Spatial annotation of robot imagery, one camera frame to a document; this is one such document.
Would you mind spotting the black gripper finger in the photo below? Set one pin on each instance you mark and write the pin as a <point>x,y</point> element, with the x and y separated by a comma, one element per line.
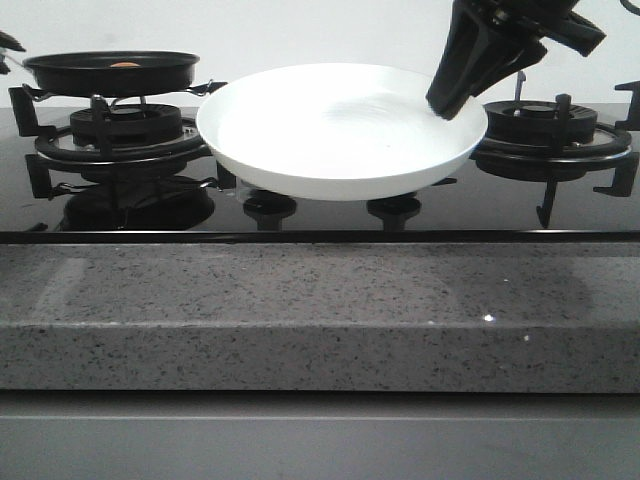
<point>8,43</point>

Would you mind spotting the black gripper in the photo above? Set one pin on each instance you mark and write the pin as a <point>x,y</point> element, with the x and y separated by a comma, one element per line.
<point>490,40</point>

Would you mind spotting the black frying pan mint handle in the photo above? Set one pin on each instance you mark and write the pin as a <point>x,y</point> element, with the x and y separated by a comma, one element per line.
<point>83,74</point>

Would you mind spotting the white round plate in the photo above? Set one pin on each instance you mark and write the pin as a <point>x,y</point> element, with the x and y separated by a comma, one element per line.
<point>336,131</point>

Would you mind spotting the black gas burner plain side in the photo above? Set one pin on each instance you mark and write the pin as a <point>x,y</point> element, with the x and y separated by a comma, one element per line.
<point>541,141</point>

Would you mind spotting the black plain side support grate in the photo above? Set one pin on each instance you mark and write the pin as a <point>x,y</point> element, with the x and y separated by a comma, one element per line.
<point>627,110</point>

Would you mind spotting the black gas burner pan side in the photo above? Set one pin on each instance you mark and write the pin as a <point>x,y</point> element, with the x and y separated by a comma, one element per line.
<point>142,136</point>

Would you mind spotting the black glass cooktop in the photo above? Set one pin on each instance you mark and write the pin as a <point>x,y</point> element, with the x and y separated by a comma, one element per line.
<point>44,203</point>

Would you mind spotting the grey cabinet front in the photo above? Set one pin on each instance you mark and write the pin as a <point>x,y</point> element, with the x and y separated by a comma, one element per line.
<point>260,435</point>

